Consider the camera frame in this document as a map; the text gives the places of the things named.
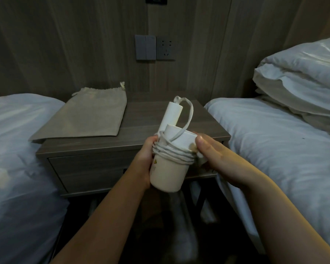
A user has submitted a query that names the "person's left forearm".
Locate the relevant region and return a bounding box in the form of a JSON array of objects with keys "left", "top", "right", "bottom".
[{"left": 48, "top": 169, "right": 151, "bottom": 264}]

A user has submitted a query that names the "grey wall socket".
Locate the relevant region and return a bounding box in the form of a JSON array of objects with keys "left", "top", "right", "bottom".
[{"left": 156, "top": 36, "right": 175, "bottom": 61}]

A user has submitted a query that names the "white hair dryer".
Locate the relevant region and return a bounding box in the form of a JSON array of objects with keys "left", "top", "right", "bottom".
[{"left": 149, "top": 101, "right": 198, "bottom": 193}]

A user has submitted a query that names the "grey light switch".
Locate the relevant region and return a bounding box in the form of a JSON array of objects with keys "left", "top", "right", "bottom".
[{"left": 135, "top": 35, "right": 157, "bottom": 61}]

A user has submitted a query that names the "white pillow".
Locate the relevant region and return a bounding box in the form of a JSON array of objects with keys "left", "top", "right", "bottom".
[
  {"left": 252, "top": 36, "right": 330, "bottom": 116},
  {"left": 255, "top": 89, "right": 330, "bottom": 140}
]

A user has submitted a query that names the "person's left hand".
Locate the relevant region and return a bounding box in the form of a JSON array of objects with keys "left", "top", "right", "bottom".
[{"left": 129, "top": 135, "right": 159, "bottom": 190}]

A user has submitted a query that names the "white bed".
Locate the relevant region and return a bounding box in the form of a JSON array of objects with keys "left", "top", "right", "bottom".
[
  {"left": 0, "top": 93, "right": 70, "bottom": 264},
  {"left": 204, "top": 97, "right": 330, "bottom": 257}
]

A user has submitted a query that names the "beige drawstring bag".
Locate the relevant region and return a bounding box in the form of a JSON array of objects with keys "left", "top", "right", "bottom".
[{"left": 29, "top": 82, "right": 127, "bottom": 142}]

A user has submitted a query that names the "grey wooden nightstand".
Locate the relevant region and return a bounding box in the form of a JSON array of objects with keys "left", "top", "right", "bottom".
[{"left": 36, "top": 100, "right": 231, "bottom": 198}]

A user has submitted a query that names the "person's right forearm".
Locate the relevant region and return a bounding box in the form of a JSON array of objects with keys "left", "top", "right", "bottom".
[{"left": 243, "top": 173, "right": 330, "bottom": 264}]

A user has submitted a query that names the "person's right hand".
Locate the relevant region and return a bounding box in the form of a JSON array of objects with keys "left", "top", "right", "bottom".
[{"left": 192, "top": 131, "right": 264, "bottom": 189}]

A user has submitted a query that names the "white power cord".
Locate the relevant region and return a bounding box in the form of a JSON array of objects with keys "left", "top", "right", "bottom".
[{"left": 152, "top": 96, "right": 196, "bottom": 164}]

